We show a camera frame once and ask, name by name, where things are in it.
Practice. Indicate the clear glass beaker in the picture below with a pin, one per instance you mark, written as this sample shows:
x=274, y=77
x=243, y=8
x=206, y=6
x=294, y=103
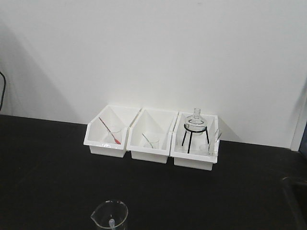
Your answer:
x=111, y=209

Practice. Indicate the black tripod stand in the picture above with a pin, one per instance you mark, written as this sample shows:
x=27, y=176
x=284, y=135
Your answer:
x=192, y=142

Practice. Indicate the white storage bin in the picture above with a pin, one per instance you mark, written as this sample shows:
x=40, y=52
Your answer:
x=194, y=160
x=150, y=135
x=112, y=115

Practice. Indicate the white left storage bin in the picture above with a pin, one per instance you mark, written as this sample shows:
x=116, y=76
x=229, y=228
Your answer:
x=112, y=115

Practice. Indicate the white right storage bin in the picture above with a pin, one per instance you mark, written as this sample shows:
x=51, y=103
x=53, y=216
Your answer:
x=194, y=160

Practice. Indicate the small beaker in middle bin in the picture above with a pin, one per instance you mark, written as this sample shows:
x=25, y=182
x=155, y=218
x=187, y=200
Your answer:
x=154, y=140

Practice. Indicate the small beaker in bin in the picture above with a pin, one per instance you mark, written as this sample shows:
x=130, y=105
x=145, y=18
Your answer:
x=114, y=135
x=154, y=140

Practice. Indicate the round bottom glass flask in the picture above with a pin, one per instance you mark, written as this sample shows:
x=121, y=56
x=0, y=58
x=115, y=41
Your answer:
x=195, y=123

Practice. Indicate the red stirring rod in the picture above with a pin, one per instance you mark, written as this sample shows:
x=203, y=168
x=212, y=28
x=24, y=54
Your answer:
x=115, y=140

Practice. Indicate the glassware in right bin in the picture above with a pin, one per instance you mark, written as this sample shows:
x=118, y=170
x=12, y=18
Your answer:
x=210, y=149

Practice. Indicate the black sink basin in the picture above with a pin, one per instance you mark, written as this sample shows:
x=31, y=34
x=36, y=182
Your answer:
x=295, y=191

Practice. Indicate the small beaker in left bin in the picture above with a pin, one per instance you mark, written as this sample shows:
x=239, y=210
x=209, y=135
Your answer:
x=114, y=135

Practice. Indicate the white middle storage bin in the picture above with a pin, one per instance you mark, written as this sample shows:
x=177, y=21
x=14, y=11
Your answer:
x=150, y=135

